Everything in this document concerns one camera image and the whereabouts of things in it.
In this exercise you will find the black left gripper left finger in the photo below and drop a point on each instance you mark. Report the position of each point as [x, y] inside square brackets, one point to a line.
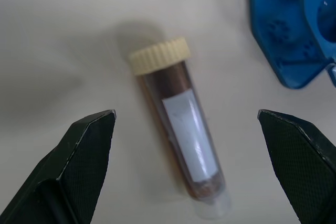
[78, 171]

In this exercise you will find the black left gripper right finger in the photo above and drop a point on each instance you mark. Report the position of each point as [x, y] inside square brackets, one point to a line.
[299, 166]

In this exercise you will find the blue test tube rack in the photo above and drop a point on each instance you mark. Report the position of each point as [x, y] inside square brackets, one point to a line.
[291, 24]

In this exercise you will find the brown tube with cream cap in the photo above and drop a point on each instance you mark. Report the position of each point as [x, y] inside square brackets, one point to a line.
[181, 129]

